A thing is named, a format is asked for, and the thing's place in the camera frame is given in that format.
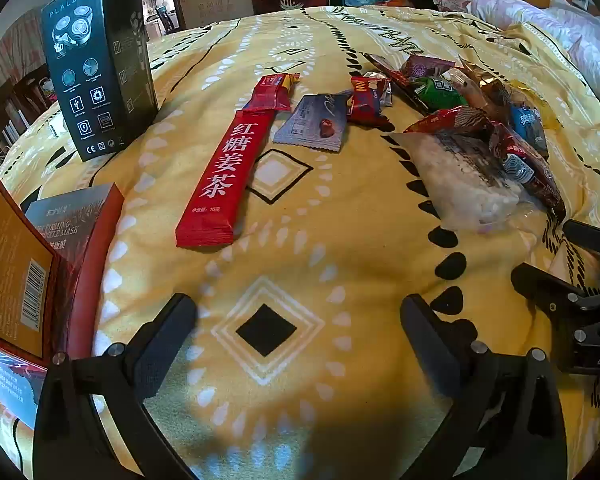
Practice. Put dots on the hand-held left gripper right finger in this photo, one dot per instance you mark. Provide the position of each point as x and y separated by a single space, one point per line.
430 345

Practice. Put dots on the grey-blue chocolate packet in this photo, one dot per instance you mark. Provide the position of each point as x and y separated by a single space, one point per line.
305 125

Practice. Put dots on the dark red mask box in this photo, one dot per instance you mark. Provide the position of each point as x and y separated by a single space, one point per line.
85 240

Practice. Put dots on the red snack packet blue picture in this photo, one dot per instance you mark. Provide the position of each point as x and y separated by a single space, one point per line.
365 102

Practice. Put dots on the red snack packet yellow strip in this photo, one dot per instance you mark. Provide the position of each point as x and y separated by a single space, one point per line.
272 92

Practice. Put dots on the pink striped cloth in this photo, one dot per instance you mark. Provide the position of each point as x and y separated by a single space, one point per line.
20 55

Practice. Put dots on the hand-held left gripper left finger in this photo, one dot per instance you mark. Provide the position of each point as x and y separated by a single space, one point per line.
166 346

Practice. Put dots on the red and gold box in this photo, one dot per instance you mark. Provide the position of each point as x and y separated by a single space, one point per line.
10 260

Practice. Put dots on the long red sachet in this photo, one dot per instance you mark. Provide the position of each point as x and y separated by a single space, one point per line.
220 180

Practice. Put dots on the large cardboard box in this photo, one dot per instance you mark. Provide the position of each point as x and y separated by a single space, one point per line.
215 2

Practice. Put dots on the clear bag of white candies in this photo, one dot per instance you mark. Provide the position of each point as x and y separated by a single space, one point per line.
460 185

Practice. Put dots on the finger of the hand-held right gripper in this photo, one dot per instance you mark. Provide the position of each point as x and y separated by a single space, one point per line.
550 292
592 236

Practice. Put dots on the wooden chair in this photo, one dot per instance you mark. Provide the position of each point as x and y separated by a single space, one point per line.
10 115

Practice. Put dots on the white pink quilt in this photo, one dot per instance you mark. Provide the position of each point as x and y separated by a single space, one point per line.
555 25

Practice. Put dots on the black shaver box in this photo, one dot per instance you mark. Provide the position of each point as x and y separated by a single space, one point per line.
95 85

